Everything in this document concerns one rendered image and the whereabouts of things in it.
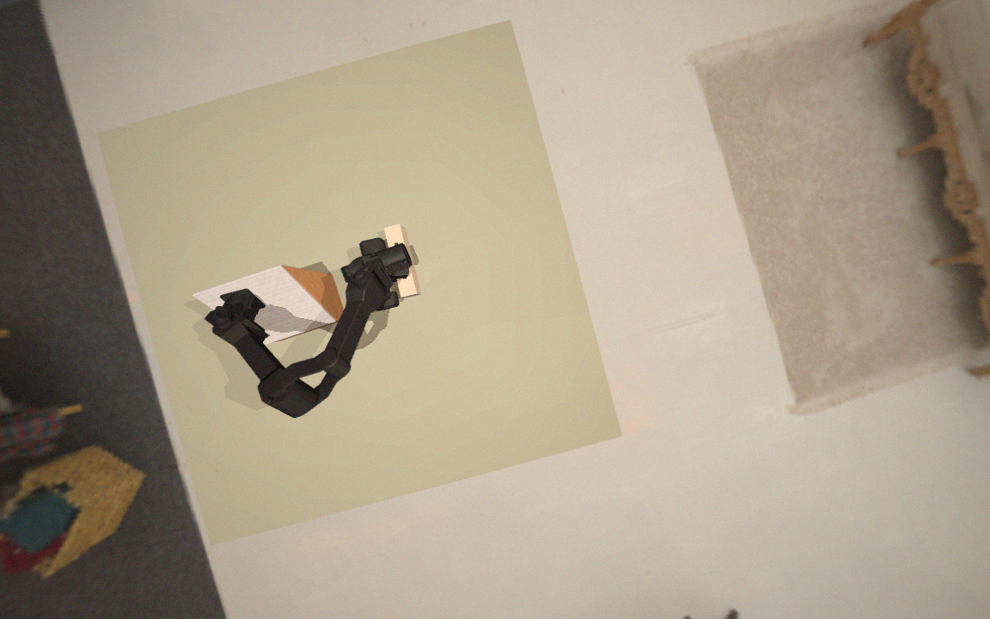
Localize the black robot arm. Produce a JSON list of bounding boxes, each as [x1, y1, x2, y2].
[[205, 242, 412, 418]]

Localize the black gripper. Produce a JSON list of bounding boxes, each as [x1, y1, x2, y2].
[[359, 237, 399, 311]]

